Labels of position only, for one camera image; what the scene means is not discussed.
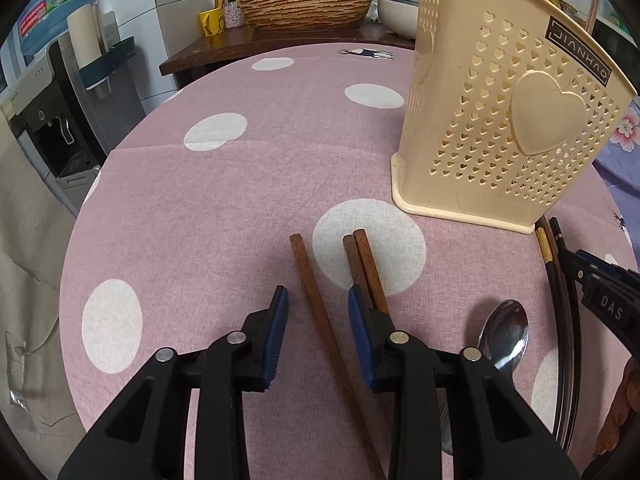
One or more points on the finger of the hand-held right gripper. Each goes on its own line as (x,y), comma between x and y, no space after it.
(602,262)
(610,305)

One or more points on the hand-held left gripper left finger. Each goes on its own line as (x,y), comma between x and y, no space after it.
(277,330)

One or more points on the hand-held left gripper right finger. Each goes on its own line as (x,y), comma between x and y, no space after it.
(357,330)

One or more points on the beige perforated utensil holder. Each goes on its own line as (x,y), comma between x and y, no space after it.
(500,135)

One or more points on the person's right hand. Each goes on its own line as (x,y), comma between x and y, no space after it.
(627,410)

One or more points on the purple floral cloth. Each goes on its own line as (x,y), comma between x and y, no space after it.
(625,170)

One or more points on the pink polka dot tablecloth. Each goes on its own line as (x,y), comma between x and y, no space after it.
(225,210)

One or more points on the beige cloth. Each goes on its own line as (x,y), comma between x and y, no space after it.
(30,260)

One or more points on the dark wooden counter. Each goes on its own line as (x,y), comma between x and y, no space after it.
(210,50)

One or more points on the grey water dispenser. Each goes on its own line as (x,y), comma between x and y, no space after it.
(45,125)

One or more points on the yellow toothbrush cup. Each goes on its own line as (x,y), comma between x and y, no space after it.
(212,22)

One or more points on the white cooking pot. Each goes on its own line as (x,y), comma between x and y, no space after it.
(395,15)

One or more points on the floral pump bottle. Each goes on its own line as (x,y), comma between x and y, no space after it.
(233,15)

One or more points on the woven wooden basin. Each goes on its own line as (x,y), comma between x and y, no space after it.
(305,7)

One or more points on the white board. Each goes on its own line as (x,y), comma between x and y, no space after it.
(109,27)

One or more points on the blue water bottle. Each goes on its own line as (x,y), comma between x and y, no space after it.
(50,0)

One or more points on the teal wall holder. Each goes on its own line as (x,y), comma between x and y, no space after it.
(115,55)

